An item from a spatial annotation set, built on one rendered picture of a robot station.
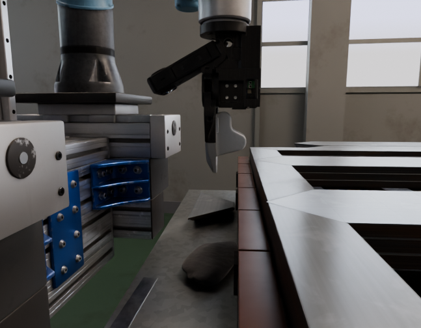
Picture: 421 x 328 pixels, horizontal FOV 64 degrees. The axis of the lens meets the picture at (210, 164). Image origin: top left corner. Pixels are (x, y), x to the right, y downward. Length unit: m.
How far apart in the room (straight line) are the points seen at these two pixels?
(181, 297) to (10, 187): 0.40
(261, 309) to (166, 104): 3.01
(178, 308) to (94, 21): 0.59
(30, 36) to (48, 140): 3.60
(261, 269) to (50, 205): 0.23
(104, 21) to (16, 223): 0.58
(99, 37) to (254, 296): 0.63
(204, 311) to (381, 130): 2.88
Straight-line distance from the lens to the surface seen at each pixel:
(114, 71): 0.81
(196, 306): 0.61
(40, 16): 3.90
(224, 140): 0.49
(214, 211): 0.97
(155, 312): 0.61
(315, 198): 0.56
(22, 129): 0.32
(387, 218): 0.49
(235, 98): 0.49
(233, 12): 0.49
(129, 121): 0.75
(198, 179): 3.27
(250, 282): 0.38
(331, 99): 3.00
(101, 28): 0.81
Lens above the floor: 1.00
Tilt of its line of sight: 9 degrees down
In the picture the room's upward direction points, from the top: straight up
